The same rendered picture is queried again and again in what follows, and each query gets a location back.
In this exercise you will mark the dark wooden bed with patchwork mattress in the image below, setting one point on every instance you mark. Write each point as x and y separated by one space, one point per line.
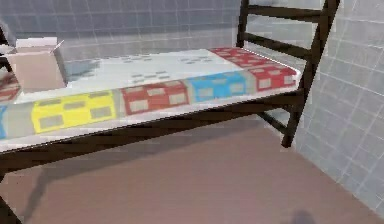
173 86

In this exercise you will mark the red patterned pillow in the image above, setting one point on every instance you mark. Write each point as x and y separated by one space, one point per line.
7 88

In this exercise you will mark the open cardboard box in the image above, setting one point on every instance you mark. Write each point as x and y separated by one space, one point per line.
36 68

